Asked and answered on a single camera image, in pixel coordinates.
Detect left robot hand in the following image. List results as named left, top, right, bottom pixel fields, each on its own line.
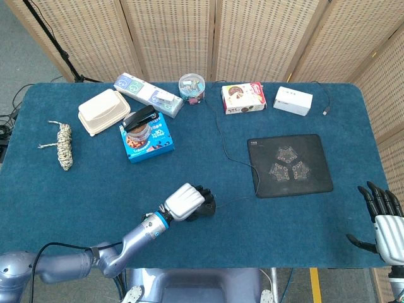
left=163, top=182, right=217, bottom=222

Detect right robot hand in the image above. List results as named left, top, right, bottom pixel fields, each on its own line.
left=346, top=181, right=404, bottom=266

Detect black computer mouse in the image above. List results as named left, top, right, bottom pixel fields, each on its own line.
left=186, top=195, right=217, bottom=222

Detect thin black cable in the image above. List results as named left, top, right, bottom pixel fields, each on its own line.
left=201, top=80, right=331, bottom=210

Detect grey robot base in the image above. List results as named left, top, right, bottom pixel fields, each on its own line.
left=121, top=268, right=275, bottom=303

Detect black mouse pad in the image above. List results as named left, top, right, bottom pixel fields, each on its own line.
left=246, top=133, right=335, bottom=199

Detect blue tablecloth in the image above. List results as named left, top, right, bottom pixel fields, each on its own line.
left=0, top=81, right=391, bottom=270

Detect blue cookie box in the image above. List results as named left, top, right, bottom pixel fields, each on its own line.
left=119, top=112, right=175, bottom=164

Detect black stapler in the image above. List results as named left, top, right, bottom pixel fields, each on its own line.
left=122, top=105, right=160, bottom=131

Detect small white box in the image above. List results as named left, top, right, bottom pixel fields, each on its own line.
left=156, top=91, right=176, bottom=107

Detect clear jar of binder clips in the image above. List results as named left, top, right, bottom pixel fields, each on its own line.
left=178, top=73, right=206, bottom=107

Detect red white cookie box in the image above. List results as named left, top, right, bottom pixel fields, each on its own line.
left=221, top=81, right=268, bottom=115

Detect cream plastic lunch box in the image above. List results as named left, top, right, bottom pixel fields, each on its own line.
left=78, top=88, right=131, bottom=137

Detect metal table leg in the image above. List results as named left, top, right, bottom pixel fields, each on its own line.
left=270, top=268, right=280, bottom=303

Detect long white tissue pack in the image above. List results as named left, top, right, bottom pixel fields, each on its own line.
left=113, top=72, right=184, bottom=119

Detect white cardboard box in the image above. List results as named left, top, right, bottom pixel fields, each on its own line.
left=273, top=86, right=314, bottom=117

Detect woven folding screen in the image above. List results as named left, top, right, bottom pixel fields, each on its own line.
left=4, top=0, right=404, bottom=303

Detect black tripod stand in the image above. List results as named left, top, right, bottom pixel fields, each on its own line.
left=21, top=0, right=104, bottom=83

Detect braided rope bundle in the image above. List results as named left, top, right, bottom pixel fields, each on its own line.
left=37, top=120, right=74, bottom=172

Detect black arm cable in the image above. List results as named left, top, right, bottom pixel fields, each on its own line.
left=30, top=240, right=124, bottom=303

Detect black floor cables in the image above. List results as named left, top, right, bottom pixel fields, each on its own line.
left=0, top=74, right=64, bottom=158

